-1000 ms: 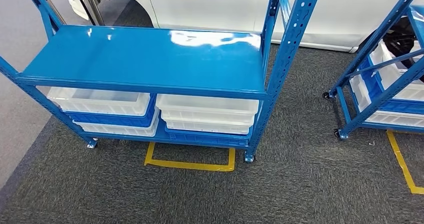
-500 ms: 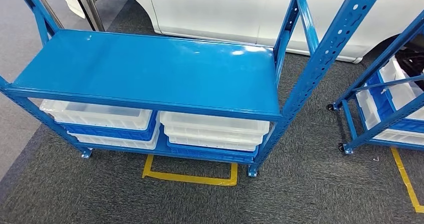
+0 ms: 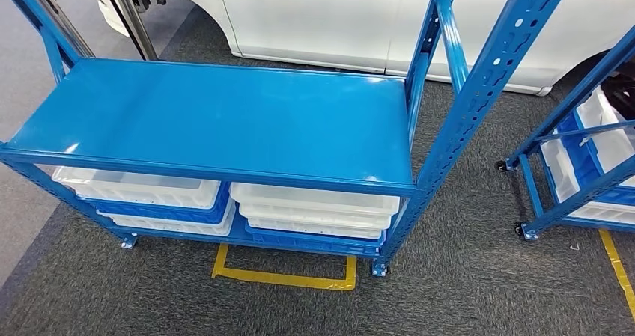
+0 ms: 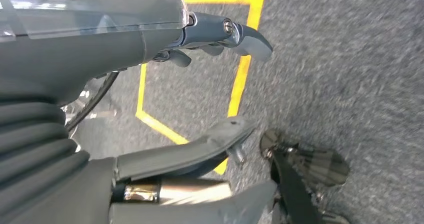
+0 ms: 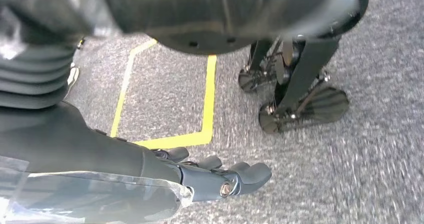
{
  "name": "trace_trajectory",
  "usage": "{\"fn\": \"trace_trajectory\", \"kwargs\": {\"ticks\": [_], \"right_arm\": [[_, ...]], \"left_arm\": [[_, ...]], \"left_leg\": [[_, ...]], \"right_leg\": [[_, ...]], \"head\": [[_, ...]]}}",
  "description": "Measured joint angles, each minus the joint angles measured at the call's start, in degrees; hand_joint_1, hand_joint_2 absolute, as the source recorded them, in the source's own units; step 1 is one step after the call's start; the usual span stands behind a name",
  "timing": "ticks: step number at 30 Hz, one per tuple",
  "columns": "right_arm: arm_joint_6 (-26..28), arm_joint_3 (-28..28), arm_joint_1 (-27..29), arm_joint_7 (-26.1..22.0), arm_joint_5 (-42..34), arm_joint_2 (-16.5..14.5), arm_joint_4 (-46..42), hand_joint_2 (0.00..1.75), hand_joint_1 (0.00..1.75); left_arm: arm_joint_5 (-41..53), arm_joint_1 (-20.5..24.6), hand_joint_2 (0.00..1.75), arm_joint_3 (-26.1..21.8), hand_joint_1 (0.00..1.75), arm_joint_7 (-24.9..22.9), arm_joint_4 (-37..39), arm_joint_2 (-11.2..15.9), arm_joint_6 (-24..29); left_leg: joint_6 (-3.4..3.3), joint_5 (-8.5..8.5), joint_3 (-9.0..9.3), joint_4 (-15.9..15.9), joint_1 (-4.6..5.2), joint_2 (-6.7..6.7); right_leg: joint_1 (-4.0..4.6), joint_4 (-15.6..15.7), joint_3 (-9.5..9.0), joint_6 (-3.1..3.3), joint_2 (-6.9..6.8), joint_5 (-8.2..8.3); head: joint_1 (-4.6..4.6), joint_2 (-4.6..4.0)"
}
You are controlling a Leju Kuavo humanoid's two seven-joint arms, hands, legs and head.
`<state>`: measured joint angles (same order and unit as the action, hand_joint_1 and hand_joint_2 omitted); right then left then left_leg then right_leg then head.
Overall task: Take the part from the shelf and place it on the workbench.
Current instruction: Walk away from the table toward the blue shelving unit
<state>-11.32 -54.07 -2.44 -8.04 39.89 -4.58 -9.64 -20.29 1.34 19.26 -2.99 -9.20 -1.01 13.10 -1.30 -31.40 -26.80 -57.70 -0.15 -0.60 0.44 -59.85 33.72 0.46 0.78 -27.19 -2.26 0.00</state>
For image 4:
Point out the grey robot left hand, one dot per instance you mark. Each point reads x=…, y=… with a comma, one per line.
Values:
x=99, y=50

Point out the yellow floor tape marking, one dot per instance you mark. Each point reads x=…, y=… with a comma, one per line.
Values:
x=242, y=73

